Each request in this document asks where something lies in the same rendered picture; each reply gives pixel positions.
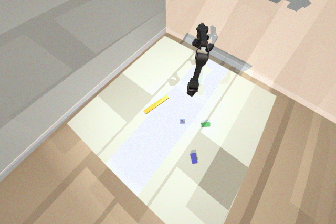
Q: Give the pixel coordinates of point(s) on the yellow bar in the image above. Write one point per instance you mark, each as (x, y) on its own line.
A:
(150, 108)

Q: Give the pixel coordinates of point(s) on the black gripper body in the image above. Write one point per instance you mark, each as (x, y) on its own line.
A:
(196, 43)

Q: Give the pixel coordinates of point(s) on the blue rectangular bar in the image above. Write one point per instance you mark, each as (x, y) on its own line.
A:
(193, 158)

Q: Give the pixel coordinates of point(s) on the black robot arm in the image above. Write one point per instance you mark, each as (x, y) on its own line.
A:
(201, 58)

